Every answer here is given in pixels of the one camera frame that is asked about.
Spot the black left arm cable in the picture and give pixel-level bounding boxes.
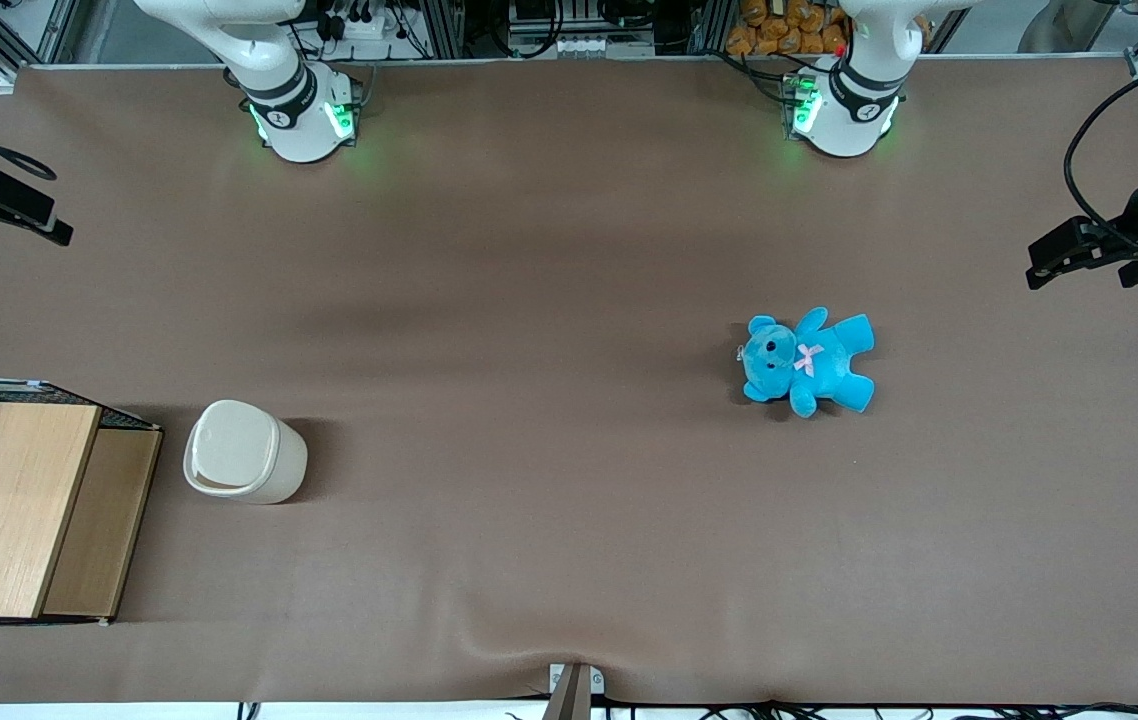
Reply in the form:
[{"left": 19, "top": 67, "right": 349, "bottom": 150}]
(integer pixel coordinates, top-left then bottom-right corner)
[{"left": 1064, "top": 50, "right": 1138, "bottom": 253}]

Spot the brown table cover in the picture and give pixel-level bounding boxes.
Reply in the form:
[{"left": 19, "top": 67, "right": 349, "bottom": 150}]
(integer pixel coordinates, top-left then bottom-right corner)
[{"left": 0, "top": 55, "right": 1138, "bottom": 707}]

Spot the black floor cable bundle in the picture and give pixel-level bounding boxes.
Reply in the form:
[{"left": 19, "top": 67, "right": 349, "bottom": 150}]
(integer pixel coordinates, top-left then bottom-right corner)
[{"left": 504, "top": 699, "right": 1138, "bottom": 720}]

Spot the aluminium camera pole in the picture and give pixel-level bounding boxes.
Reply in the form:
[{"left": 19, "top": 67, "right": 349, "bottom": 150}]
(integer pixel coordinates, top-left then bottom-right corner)
[{"left": 541, "top": 664, "right": 595, "bottom": 720}]

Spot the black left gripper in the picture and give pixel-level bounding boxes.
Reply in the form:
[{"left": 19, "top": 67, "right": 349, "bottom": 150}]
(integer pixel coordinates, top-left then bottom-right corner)
[{"left": 1026, "top": 158, "right": 1138, "bottom": 292}]

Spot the orange snack bags pile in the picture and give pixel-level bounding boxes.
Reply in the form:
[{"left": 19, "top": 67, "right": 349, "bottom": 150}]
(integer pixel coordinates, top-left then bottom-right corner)
[{"left": 725, "top": 0, "right": 852, "bottom": 57}]

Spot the light wooden shelf board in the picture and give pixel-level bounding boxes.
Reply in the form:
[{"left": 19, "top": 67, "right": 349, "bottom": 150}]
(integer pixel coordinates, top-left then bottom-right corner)
[{"left": 0, "top": 403, "right": 102, "bottom": 619}]

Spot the white power strip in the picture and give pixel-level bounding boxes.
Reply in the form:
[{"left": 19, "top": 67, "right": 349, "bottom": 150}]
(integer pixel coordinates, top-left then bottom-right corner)
[{"left": 321, "top": 8, "right": 392, "bottom": 41}]

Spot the grey metal mount bracket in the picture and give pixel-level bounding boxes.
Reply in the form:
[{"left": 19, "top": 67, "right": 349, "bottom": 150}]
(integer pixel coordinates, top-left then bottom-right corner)
[{"left": 548, "top": 662, "right": 607, "bottom": 697}]

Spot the white connector block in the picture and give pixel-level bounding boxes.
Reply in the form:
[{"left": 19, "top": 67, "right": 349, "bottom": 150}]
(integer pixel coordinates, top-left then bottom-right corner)
[{"left": 553, "top": 34, "right": 656, "bottom": 59}]

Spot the blue teddy bear plush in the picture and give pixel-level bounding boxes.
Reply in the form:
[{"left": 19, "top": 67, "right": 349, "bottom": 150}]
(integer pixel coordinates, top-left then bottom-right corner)
[{"left": 737, "top": 307, "right": 876, "bottom": 419}]

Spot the dark wooden shelf board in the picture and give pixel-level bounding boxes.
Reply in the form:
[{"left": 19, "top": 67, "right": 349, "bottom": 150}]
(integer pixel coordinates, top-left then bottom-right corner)
[{"left": 42, "top": 428, "right": 163, "bottom": 618}]

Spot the cream lidded trash can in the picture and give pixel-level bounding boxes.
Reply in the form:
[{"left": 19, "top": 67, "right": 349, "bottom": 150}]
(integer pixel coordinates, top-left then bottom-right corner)
[{"left": 183, "top": 399, "right": 309, "bottom": 505}]

